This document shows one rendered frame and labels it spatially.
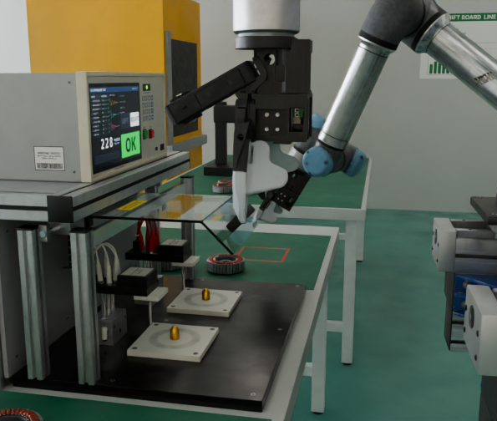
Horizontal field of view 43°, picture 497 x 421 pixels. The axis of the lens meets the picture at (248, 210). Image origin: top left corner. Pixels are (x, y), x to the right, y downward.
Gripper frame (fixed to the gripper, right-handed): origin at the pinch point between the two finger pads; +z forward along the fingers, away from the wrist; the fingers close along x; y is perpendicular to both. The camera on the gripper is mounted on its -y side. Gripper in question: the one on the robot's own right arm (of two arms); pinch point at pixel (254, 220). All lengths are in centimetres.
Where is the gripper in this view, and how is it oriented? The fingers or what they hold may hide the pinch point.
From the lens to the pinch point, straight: 184.0
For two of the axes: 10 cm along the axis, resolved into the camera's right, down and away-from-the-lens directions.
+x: 2.0, -2.0, 9.6
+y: 8.5, 5.3, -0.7
